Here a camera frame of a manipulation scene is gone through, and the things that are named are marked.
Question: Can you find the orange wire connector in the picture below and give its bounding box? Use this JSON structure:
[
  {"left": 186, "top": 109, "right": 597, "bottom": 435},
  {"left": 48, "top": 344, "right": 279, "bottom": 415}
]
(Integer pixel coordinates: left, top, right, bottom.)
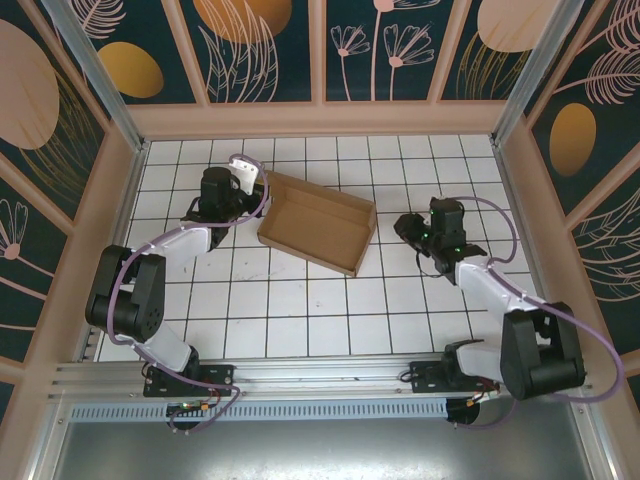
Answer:
[{"left": 467, "top": 382, "right": 502, "bottom": 407}]

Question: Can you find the grey metal sheet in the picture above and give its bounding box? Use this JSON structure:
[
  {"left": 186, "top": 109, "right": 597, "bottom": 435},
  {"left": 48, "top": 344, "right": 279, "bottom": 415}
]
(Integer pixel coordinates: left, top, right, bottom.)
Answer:
[{"left": 29, "top": 392, "right": 614, "bottom": 480}]

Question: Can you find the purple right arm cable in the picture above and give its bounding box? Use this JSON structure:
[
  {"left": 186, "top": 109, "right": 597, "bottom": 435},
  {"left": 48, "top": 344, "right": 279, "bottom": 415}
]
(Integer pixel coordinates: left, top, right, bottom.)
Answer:
[{"left": 447, "top": 196, "right": 626, "bottom": 431}]

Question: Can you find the aluminium frame post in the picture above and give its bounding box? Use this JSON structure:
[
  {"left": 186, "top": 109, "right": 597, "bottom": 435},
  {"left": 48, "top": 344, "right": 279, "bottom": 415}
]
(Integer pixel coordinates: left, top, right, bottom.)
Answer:
[
  {"left": 42, "top": 0, "right": 150, "bottom": 156},
  {"left": 489, "top": 0, "right": 572, "bottom": 147}
]

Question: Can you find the aluminium side rail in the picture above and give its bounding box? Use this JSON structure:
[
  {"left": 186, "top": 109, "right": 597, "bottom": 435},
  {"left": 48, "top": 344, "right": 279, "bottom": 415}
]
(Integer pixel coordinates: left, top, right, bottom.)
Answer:
[
  {"left": 492, "top": 139, "right": 566, "bottom": 356},
  {"left": 74, "top": 139, "right": 151, "bottom": 362}
]

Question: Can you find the small connector board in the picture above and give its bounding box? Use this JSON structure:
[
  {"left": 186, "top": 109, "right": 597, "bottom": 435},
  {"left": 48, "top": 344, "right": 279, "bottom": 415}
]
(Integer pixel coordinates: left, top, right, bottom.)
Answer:
[{"left": 167, "top": 398, "right": 216, "bottom": 417}]

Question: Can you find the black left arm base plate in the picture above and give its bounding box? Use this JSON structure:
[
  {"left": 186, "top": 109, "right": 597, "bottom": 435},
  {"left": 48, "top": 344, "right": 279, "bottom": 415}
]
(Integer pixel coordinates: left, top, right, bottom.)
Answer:
[{"left": 143, "top": 363, "right": 236, "bottom": 399}]

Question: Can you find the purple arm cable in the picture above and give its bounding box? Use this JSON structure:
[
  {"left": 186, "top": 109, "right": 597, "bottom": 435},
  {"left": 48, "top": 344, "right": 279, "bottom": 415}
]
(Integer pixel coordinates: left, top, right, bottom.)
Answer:
[
  {"left": 102, "top": 154, "right": 275, "bottom": 435},
  {"left": 447, "top": 196, "right": 626, "bottom": 431}
]

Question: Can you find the grey slotted cable duct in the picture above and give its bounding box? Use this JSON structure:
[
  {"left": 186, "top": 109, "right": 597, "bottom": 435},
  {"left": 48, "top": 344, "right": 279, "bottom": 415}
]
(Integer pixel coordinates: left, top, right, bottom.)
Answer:
[{"left": 69, "top": 398, "right": 449, "bottom": 422}]

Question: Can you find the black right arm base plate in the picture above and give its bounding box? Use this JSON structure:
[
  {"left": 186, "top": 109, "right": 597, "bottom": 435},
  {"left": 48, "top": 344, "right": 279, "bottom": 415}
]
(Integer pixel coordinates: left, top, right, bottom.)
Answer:
[{"left": 408, "top": 359, "right": 501, "bottom": 396}]

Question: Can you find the aluminium mounting rail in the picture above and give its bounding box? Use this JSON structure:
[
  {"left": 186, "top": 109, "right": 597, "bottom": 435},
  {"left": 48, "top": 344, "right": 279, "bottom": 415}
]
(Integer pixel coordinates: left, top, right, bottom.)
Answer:
[{"left": 47, "top": 354, "right": 594, "bottom": 401}]

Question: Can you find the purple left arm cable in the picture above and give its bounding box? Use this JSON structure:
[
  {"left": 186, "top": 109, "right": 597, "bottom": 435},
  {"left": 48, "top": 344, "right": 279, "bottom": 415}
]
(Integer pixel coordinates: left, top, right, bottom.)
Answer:
[{"left": 102, "top": 154, "right": 275, "bottom": 435}]

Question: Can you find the brown cardboard box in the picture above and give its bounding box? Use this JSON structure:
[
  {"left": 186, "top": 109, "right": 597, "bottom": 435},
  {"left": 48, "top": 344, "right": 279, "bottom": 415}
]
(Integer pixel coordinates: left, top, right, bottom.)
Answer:
[{"left": 256, "top": 169, "right": 378, "bottom": 278}]

